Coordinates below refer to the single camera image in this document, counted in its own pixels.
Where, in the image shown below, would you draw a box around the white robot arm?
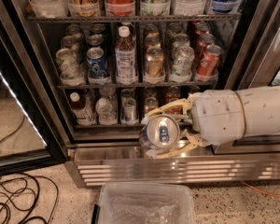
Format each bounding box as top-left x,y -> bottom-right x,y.
139,86 -> 280,159

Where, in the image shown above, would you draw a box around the white sprite can middle shelf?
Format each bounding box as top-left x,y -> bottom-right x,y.
169,45 -> 194,83

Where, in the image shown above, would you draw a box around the brown tea bottle middle shelf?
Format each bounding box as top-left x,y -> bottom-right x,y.
115,25 -> 137,85

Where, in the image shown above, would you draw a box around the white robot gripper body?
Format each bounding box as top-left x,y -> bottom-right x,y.
190,90 -> 245,145

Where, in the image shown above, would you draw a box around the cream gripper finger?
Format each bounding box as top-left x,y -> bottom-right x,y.
141,97 -> 193,124
147,129 -> 210,159

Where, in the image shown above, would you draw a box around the red coke can middle shelf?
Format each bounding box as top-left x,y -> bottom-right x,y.
195,45 -> 222,81

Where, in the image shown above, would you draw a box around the clear water bottle bottom shelf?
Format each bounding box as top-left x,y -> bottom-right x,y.
95,98 -> 117,125

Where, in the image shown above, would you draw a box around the blue pepsi can middle shelf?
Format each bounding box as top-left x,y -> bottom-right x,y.
87,47 -> 111,84

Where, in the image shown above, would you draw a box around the red can bottom shelf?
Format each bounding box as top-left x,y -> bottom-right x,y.
165,98 -> 182,115

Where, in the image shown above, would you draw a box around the red can top shelf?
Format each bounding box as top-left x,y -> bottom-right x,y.
105,0 -> 134,16

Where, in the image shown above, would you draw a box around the silver blue redbull can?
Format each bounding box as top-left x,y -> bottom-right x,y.
139,115 -> 180,149

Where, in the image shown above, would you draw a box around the clear plastic bin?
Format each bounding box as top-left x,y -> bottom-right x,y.
95,182 -> 196,224

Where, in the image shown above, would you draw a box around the yellow can top shelf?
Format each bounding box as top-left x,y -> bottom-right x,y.
68,0 -> 99,18

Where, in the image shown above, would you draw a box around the open glass fridge door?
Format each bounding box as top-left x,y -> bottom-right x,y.
0,0 -> 68,176

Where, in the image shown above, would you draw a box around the brown tea bottle shelf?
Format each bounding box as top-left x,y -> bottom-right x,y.
70,92 -> 94,126
115,25 -> 137,85

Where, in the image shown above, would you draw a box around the brown tea bottle bottom shelf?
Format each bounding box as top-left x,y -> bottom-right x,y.
70,92 -> 94,126

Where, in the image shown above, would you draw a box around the black cables on floor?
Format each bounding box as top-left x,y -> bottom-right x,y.
0,115 -> 60,224

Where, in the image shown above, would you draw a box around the white green can middle shelf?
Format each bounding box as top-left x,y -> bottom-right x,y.
56,49 -> 85,86

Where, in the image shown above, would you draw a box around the gold can bottom shelf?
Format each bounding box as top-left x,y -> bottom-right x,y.
144,97 -> 159,114

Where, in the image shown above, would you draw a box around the gold can shelf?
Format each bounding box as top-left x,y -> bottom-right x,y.
144,97 -> 159,114
144,47 -> 165,84

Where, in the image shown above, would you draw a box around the orange cable on floor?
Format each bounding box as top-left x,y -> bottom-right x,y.
239,180 -> 280,199

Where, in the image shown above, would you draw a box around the gold can middle shelf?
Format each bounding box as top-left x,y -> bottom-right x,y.
144,47 -> 165,84

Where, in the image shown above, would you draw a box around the stainless steel fridge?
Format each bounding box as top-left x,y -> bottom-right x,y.
3,0 -> 280,189

